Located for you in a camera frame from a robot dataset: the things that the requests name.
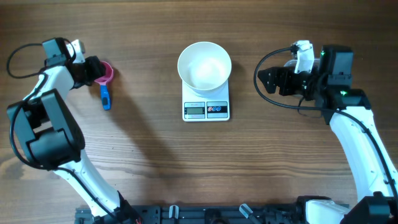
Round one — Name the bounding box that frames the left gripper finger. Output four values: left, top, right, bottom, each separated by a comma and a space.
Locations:
88, 70, 105, 86
85, 56, 104, 71

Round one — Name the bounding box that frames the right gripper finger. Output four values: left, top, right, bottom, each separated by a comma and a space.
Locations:
261, 80, 279, 94
257, 67, 279, 80

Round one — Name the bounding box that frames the pink scoop blue handle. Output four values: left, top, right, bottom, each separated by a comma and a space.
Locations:
95, 61, 114, 110

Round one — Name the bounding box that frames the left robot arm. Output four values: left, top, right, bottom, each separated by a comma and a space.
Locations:
7, 37, 143, 223

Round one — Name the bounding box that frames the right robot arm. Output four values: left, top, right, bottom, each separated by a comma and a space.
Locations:
253, 40, 397, 223

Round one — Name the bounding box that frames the white bowl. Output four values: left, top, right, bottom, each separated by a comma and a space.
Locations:
177, 42, 232, 94

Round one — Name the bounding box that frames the white digital kitchen scale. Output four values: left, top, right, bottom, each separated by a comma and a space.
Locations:
182, 82, 230, 122

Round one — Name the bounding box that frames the clear plastic container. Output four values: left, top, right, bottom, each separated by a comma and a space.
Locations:
284, 58, 320, 67

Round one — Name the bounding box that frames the right camera cable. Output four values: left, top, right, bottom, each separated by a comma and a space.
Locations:
253, 46, 398, 200

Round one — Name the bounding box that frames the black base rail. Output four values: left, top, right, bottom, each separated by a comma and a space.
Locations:
75, 203, 307, 224

